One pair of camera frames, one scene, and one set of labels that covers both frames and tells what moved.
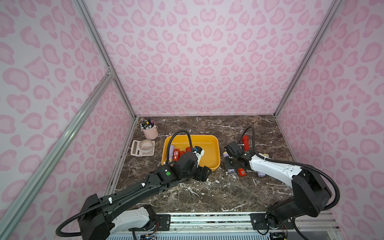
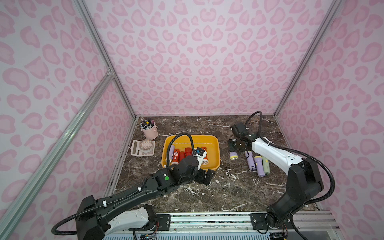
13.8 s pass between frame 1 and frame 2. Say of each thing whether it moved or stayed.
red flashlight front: moved
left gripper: stayed
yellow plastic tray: stayed
